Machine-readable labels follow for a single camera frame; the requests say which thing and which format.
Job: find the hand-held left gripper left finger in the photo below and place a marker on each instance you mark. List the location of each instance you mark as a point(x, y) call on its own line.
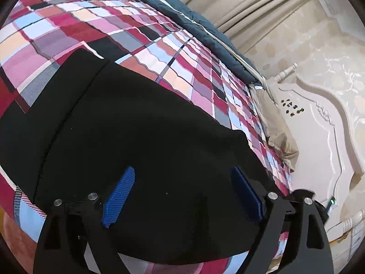
point(119, 197)

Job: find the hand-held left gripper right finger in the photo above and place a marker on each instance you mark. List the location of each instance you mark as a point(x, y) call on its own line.
point(245, 194)

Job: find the black pants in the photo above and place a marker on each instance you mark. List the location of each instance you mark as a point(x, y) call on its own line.
point(142, 134)

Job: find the beige pillow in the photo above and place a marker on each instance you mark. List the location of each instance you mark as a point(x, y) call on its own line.
point(271, 125)

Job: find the white carved headboard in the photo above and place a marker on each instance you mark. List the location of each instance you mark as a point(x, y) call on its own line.
point(313, 137)

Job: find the cluster of dark stickers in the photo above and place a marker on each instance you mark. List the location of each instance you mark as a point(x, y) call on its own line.
point(290, 108)

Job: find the dark blue quilt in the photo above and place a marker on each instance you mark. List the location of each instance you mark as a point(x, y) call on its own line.
point(199, 25)

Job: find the plaid bed sheet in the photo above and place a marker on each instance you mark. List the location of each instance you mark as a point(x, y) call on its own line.
point(85, 20)

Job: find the beige curtain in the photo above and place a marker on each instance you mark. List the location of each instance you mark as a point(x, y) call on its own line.
point(242, 2)

